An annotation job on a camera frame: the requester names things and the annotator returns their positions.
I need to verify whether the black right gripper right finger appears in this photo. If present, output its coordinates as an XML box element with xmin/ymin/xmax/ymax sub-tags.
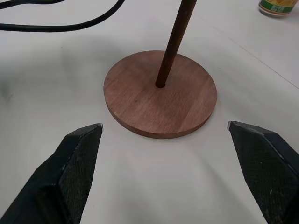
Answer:
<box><xmin>227</xmin><ymin>120</ymin><xmax>299</xmax><ymax>224</ymax></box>

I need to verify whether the green labelled can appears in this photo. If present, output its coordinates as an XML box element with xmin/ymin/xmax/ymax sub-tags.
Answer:
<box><xmin>258</xmin><ymin>0</ymin><xmax>296</xmax><ymax>17</ymax></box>

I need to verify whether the black cable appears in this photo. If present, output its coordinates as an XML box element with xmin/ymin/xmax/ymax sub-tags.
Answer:
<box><xmin>0</xmin><ymin>0</ymin><xmax>135</xmax><ymax>33</ymax></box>

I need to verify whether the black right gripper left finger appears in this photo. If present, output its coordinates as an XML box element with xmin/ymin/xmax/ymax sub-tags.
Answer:
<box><xmin>0</xmin><ymin>123</ymin><xmax>104</xmax><ymax>224</ymax></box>

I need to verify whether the round wooden base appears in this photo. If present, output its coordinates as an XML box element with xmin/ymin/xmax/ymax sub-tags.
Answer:
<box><xmin>103</xmin><ymin>50</ymin><xmax>218</xmax><ymax>140</ymax></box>

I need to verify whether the dark wooden pole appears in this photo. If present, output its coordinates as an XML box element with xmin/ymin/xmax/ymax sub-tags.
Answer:
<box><xmin>155</xmin><ymin>0</ymin><xmax>196</xmax><ymax>88</ymax></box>

